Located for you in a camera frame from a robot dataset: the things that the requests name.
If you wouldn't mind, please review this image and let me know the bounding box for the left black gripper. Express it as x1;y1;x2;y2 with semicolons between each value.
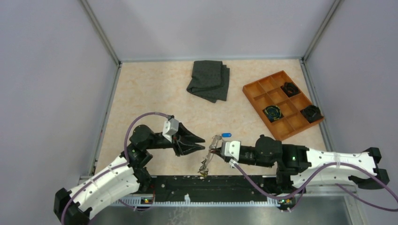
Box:
144;122;205;157

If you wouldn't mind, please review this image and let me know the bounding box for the small blue tag with ring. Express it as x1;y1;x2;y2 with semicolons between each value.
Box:
221;133;232;138

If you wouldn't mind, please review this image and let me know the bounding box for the metal key holder plate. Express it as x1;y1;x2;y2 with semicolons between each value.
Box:
198;134;222;173

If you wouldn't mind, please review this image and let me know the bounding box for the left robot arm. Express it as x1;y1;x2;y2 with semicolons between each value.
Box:
54;119;205;225

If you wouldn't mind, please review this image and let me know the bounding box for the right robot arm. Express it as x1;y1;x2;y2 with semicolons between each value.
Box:
237;135;390;194

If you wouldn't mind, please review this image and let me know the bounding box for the blue yellow rolled tie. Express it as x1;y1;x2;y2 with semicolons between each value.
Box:
263;105;284;122

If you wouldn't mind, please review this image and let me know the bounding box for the orange compartment tray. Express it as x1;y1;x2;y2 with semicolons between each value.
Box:
242;70;324;141

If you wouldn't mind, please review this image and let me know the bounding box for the dark grey folded cloth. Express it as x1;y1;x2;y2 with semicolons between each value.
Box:
186;60;230;103

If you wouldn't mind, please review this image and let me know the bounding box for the black rolled belt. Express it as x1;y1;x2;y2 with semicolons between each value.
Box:
280;82;300;98

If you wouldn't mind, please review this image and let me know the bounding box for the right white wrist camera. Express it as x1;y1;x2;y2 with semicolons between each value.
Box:
221;141;241;162

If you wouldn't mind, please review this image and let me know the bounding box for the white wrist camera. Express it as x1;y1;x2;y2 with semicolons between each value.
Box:
221;141;241;162
162;118;179;142

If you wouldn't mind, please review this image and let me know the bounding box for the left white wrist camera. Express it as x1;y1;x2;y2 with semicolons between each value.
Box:
162;118;179;142

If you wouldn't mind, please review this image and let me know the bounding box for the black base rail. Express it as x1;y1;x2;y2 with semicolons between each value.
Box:
134;175;303;210

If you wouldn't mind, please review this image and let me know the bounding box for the black rolled strap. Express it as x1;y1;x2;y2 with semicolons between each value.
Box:
300;105;323;123

